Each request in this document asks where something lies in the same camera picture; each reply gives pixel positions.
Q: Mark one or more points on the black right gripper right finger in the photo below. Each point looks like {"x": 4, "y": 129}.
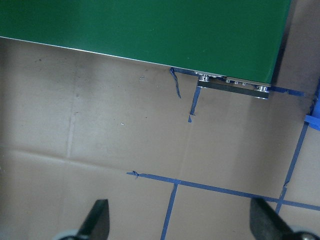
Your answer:
{"x": 265, "y": 223}

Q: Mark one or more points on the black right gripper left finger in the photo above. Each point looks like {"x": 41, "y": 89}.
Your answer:
{"x": 96, "y": 225}

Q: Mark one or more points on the green conveyor belt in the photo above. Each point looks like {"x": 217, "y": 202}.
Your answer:
{"x": 232, "y": 45}

